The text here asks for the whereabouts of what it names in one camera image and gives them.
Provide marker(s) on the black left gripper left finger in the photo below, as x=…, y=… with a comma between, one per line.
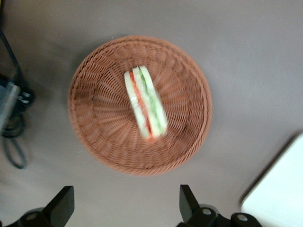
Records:
x=62, y=203

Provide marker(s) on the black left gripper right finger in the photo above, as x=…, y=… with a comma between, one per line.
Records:
x=189, y=203

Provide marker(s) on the triangle sandwich with vegetable filling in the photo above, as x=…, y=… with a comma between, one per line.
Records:
x=145, y=104

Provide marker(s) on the beige plastic tray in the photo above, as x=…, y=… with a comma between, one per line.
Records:
x=279, y=189

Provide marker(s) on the brown round wicker basket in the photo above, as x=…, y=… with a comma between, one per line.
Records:
x=99, y=113

